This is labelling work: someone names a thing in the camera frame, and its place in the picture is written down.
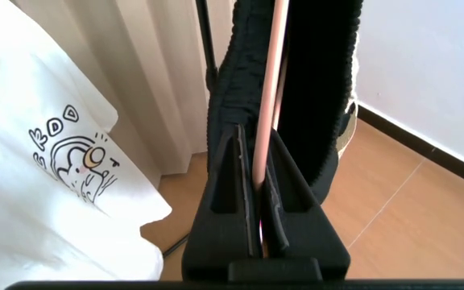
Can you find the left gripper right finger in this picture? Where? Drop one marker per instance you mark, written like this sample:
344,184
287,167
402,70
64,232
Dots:
308,249

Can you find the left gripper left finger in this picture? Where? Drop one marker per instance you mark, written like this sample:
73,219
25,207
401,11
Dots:
224,241

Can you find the black garment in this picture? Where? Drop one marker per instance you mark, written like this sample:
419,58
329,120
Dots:
316,100

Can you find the pink clothes hanger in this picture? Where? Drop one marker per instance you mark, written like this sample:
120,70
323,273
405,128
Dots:
270,88

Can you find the white garment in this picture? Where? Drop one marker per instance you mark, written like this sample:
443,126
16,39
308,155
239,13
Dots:
34,209

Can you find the white laundry basket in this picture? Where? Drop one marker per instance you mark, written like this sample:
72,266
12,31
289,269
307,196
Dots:
346,135

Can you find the black clothes rack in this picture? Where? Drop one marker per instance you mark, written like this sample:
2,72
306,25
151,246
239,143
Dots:
205,48

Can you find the beige curtain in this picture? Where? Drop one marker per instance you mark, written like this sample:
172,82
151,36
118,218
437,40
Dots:
155,80

